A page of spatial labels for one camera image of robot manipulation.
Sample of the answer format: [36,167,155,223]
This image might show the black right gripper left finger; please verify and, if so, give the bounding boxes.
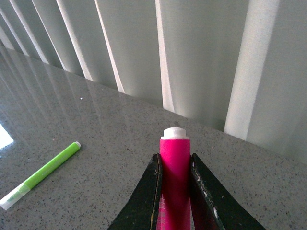
[108,153,163,230]

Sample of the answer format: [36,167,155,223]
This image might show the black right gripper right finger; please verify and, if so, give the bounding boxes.
[190,153,265,230]

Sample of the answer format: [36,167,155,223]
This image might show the pink highlighter pen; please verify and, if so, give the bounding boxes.
[156,127,191,230]

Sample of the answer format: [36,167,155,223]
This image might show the green highlighter pen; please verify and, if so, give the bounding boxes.
[0,141,81,210]

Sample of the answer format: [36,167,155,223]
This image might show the white pleated curtain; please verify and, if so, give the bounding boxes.
[0,0,307,163]

